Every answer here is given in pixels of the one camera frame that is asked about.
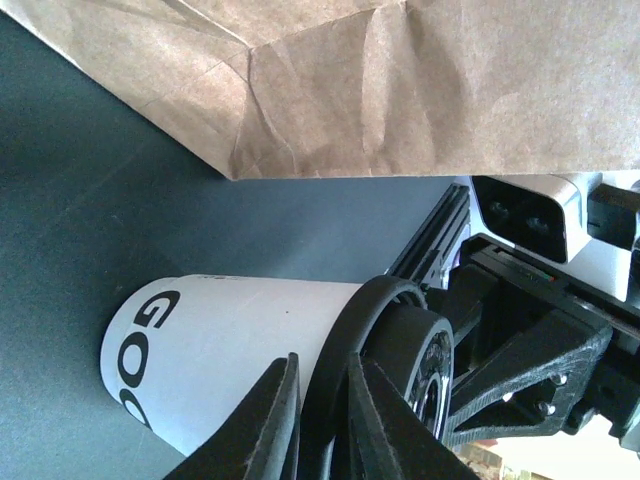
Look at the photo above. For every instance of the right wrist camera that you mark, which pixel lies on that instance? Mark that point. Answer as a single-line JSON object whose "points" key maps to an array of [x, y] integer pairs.
{"points": [[584, 224]]}

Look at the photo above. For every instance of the black cup lid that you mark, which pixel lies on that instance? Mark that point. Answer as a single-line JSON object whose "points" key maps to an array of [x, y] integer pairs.
{"points": [[386, 320]]}

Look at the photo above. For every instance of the brown kraft paper bag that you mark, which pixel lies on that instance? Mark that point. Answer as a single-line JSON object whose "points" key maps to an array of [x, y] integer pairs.
{"points": [[312, 89]]}

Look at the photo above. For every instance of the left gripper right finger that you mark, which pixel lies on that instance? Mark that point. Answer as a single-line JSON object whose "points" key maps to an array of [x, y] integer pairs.
{"points": [[386, 439]]}

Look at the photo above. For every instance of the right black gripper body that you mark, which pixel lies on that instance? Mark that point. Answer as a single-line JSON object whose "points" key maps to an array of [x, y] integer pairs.
{"points": [[536, 350]]}

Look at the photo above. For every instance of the white paper cup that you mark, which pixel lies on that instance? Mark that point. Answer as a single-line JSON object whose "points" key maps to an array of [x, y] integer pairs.
{"points": [[182, 352]]}

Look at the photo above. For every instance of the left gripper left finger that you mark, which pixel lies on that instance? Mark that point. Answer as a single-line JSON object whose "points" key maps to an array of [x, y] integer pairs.
{"points": [[261, 437]]}

